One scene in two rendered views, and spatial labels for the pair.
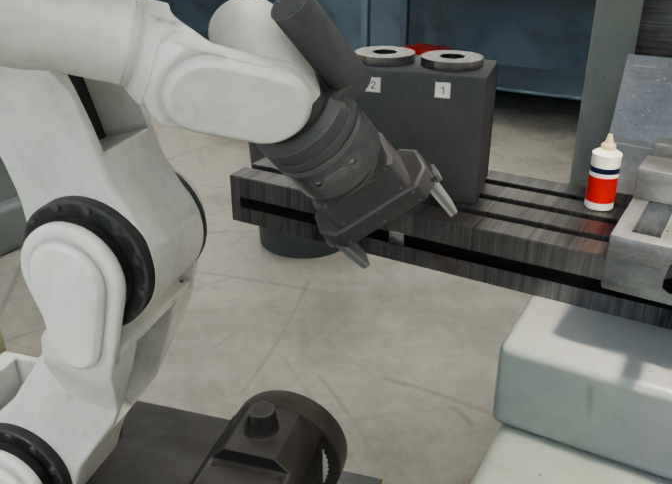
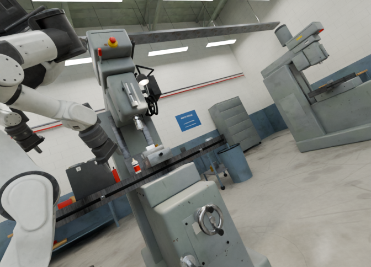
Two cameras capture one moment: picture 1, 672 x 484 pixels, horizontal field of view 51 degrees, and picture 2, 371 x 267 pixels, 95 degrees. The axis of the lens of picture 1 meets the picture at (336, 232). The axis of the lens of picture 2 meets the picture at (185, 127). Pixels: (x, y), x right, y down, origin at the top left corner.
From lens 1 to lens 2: 0.57 m
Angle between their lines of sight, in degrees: 64
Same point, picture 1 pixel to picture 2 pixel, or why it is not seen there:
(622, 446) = (174, 188)
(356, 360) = not seen: outside the picture
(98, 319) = (45, 199)
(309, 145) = (97, 128)
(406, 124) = (91, 174)
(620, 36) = (120, 157)
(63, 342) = (29, 219)
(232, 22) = not seen: hidden behind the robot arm
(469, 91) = not seen: hidden behind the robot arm
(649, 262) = (155, 156)
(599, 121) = (125, 174)
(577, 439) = (168, 195)
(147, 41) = (63, 102)
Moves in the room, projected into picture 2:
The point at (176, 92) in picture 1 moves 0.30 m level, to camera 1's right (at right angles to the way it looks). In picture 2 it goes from (73, 109) to (141, 106)
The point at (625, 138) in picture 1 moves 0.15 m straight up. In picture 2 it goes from (132, 171) to (126, 155)
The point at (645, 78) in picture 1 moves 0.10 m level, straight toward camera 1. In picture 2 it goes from (129, 161) to (131, 159)
